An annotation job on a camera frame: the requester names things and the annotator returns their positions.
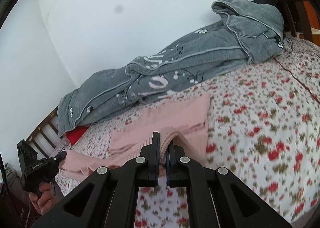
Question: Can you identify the grey floral quilt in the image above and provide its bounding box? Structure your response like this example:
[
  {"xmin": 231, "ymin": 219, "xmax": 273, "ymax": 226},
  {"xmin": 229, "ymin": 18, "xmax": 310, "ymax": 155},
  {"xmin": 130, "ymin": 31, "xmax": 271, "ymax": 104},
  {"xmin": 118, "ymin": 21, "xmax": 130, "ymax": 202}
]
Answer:
[{"xmin": 57, "ymin": 0, "xmax": 284, "ymax": 136}]

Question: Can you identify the thin dark cable on bed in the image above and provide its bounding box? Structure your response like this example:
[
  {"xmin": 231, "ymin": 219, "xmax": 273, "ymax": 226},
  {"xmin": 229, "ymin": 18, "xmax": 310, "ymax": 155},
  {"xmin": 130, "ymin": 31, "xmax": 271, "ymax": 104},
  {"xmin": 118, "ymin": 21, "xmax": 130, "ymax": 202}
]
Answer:
[{"xmin": 273, "ymin": 42, "xmax": 320, "ymax": 106}]

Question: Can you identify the floral bed sheet mattress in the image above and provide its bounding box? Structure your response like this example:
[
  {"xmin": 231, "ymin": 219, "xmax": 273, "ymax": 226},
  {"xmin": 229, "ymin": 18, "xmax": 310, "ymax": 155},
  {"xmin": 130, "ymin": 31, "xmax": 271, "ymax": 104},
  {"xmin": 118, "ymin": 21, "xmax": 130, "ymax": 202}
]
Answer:
[{"xmin": 62, "ymin": 37, "xmax": 319, "ymax": 227}]

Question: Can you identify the pink knit sweater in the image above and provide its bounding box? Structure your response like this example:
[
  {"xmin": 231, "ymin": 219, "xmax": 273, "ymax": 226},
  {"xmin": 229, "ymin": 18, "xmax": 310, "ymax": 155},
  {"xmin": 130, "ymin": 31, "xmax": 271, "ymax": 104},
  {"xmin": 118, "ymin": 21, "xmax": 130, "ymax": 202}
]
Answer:
[{"xmin": 59, "ymin": 94, "xmax": 210, "ymax": 181}]

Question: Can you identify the wooden bed headboard rail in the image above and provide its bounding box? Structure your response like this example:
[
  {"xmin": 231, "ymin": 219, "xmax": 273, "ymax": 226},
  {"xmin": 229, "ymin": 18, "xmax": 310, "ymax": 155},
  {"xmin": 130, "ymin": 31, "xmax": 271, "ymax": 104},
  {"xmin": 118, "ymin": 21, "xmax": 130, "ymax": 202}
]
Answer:
[{"xmin": 26, "ymin": 107, "xmax": 62, "ymax": 158}]

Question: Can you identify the red pillow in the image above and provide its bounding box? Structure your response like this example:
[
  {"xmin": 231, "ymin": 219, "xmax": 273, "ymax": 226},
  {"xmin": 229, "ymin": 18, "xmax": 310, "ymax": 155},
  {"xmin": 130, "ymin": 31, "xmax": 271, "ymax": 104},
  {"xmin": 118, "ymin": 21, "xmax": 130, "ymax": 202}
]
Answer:
[{"xmin": 66, "ymin": 126, "xmax": 89, "ymax": 146}]

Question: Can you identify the person's left hand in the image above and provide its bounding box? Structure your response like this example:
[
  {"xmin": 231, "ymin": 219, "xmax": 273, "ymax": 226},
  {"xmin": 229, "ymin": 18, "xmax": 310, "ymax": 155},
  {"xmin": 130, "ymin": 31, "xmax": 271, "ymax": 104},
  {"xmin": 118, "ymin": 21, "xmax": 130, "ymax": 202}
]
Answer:
[{"xmin": 29, "ymin": 183, "xmax": 58, "ymax": 215}]

